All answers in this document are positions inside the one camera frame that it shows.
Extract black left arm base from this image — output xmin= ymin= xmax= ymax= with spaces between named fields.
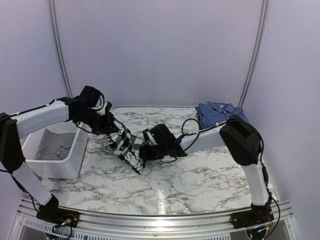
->
xmin=36 ymin=195 xmax=80 ymax=228

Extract folded blue checkered shirt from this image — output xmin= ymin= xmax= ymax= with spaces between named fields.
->
xmin=195 ymin=101 xmax=249 ymax=129

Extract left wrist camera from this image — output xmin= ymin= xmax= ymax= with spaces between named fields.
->
xmin=96 ymin=101 xmax=112 ymax=116

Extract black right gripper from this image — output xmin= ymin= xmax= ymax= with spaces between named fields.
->
xmin=138 ymin=143 xmax=168 ymax=162

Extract black white checkered shirt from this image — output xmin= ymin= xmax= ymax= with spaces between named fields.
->
xmin=106 ymin=119 xmax=145 ymax=175

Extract aluminium front frame rail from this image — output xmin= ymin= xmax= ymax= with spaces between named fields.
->
xmin=8 ymin=198 xmax=300 ymax=240

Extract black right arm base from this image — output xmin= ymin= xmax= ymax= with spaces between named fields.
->
xmin=229 ymin=202 xmax=274 ymax=229

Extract grey cloth in bin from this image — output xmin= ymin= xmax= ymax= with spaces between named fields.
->
xmin=35 ymin=128 xmax=76 ymax=161

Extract white plastic bin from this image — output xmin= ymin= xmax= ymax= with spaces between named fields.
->
xmin=22 ymin=122 xmax=89 ymax=179

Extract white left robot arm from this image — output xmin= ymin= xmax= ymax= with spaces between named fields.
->
xmin=0 ymin=85 xmax=119 ymax=223

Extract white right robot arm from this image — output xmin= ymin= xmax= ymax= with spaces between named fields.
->
xmin=139 ymin=115 xmax=271 ymax=224

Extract right aluminium wall post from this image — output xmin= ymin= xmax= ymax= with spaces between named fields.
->
xmin=238 ymin=0 xmax=270 ymax=108

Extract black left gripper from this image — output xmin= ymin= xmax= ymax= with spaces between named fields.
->
xmin=76 ymin=108 xmax=119 ymax=135

